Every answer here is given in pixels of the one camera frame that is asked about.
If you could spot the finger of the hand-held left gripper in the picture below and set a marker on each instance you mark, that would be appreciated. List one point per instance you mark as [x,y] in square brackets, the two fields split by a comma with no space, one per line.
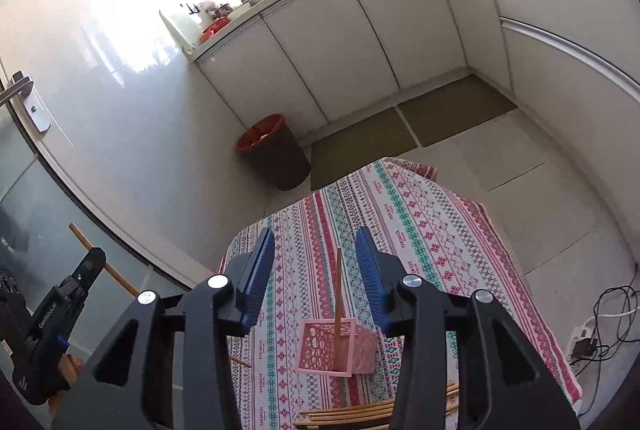
[85,277]

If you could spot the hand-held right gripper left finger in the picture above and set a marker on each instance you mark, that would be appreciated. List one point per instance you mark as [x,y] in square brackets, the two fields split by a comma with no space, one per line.
[260,275]

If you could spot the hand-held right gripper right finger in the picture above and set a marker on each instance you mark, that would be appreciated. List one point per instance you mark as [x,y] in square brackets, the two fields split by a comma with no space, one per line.
[369,275]

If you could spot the wooden chopstick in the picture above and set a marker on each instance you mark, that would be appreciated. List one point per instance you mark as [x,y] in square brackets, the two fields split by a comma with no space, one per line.
[350,422]
[120,277]
[241,361]
[339,290]
[350,406]
[345,415]

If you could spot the pink plastic basket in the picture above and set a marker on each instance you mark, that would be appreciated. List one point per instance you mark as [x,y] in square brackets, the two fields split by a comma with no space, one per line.
[332,350]

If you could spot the patterned tablecloth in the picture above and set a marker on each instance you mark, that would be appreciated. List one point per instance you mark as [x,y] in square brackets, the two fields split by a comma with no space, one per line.
[310,230]

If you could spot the trash bin with red rim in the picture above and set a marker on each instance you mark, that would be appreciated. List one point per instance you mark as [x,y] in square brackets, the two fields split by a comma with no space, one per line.
[280,160]

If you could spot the olive floor mat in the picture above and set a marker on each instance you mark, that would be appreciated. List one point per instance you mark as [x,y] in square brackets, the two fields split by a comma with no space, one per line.
[360,150]

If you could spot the white power strip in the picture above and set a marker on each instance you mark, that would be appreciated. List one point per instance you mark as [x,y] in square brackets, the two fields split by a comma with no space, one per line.
[582,342]

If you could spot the white kitchen cabinets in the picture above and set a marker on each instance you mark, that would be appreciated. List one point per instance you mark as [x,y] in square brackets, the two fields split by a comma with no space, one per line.
[350,35]

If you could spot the red bowl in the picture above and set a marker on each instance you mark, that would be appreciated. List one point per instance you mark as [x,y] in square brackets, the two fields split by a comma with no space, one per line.
[215,30]

